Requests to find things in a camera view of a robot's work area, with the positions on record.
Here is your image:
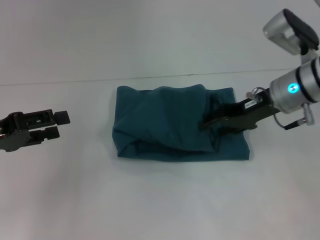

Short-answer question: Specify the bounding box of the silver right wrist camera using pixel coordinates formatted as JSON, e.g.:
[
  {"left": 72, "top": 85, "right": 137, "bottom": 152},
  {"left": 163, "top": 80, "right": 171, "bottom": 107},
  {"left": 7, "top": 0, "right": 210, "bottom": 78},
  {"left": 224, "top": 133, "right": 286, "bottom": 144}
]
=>
[{"left": 262, "top": 8, "right": 320, "bottom": 62}]

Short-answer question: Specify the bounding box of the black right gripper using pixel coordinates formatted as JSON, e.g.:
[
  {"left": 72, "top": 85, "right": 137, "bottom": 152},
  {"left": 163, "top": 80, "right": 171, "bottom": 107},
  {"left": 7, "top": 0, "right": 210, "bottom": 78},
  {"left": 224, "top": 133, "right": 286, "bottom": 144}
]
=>
[{"left": 199, "top": 88, "right": 282, "bottom": 135}]

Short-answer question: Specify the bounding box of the teal blue printed T-shirt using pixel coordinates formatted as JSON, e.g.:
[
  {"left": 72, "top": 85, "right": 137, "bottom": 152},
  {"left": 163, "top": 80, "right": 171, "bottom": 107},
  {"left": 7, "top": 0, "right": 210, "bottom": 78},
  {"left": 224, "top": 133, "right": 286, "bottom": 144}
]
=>
[{"left": 111, "top": 84, "right": 251, "bottom": 163}]

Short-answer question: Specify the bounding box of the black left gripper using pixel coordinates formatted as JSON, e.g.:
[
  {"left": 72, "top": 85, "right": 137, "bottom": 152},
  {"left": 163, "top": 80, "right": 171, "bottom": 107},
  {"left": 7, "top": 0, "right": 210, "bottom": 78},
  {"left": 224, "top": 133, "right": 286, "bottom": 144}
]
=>
[{"left": 0, "top": 108, "right": 71, "bottom": 153}]

